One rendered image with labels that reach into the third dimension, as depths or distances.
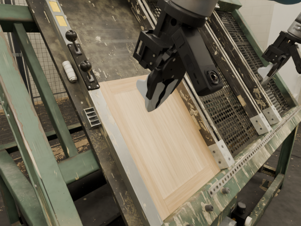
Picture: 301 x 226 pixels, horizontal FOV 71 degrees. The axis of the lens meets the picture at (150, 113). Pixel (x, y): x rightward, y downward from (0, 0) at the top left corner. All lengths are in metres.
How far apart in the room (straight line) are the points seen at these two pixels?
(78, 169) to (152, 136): 0.31
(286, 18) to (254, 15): 1.74
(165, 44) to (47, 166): 0.46
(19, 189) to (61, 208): 0.66
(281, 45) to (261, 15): 5.20
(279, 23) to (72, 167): 4.29
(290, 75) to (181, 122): 3.70
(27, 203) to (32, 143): 0.55
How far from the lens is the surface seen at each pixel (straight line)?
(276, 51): 0.99
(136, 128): 0.86
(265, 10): 6.17
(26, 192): 1.26
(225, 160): 1.08
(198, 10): 0.35
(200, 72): 0.33
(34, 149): 0.67
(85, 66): 0.71
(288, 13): 4.60
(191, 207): 0.89
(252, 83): 1.78
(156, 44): 0.38
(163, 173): 0.87
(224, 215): 1.09
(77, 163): 0.78
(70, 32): 0.78
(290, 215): 2.46
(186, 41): 0.35
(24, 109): 0.71
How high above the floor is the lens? 1.50
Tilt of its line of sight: 20 degrees down
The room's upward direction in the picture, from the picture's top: straight up
